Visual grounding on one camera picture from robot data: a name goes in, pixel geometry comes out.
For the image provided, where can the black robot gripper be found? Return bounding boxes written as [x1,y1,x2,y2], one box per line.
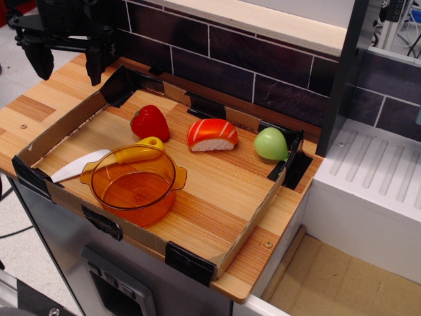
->
[9,1,115,86]

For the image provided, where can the salmon nigiri sushi toy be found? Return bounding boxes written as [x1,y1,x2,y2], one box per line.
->
[187,118,239,151]

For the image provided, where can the orange transparent plastic pot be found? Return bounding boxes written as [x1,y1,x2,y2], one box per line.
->
[80,151,187,227]

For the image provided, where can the cardboard fence with black tape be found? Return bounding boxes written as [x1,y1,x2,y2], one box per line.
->
[12,66,312,284]

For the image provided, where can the red toy strawberry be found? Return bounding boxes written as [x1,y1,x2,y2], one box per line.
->
[130,105,170,142]

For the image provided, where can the green toy pear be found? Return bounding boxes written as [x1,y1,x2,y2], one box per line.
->
[254,127,289,161]

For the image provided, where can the grey toy oven front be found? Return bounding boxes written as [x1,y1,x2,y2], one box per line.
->
[11,180,232,315]

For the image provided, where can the white toy sink drainboard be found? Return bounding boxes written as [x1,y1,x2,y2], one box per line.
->
[305,118,421,287]

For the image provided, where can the yellow handled white toy knife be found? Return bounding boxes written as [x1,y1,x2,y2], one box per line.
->
[51,136,164,183]

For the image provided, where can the dark grey vertical post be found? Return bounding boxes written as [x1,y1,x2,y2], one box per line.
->
[316,0,382,157]

